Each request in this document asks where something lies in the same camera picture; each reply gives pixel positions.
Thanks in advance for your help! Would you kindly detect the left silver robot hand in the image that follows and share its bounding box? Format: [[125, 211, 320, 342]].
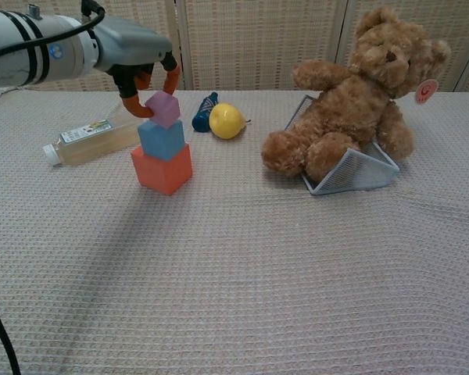
[[93, 15, 181, 118]]

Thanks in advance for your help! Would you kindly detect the pink cube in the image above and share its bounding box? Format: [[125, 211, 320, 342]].
[[144, 91, 181, 129]]

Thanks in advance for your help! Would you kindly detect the blue cube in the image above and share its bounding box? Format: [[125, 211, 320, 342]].
[[137, 120, 186, 163]]

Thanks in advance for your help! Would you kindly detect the orange cube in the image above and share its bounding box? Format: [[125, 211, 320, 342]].
[[130, 143, 194, 196]]

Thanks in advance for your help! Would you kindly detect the small dark blue bottle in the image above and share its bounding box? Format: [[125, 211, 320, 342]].
[[192, 91, 220, 134]]

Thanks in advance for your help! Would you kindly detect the clear tea bottle white cap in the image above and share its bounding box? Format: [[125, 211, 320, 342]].
[[42, 112, 141, 167]]

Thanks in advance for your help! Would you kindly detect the woven folding screen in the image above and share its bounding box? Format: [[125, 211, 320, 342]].
[[0, 0, 469, 93]]

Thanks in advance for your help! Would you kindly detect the yellow pear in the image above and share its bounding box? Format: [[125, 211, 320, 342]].
[[208, 102, 253, 141]]

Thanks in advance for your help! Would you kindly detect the brown teddy bear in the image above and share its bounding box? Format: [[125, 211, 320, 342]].
[[260, 5, 453, 179]]

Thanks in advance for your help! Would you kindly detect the beige woven tablecloth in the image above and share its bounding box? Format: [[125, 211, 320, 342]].
[[0, 89, 469, 375]]

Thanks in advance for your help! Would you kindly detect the grey wire mesh tray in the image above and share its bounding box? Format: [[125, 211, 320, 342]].
[[284, 94, 400, 195]]

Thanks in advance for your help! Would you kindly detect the black hanging cable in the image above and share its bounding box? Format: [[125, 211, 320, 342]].
[[0, 279, 22, 375]]

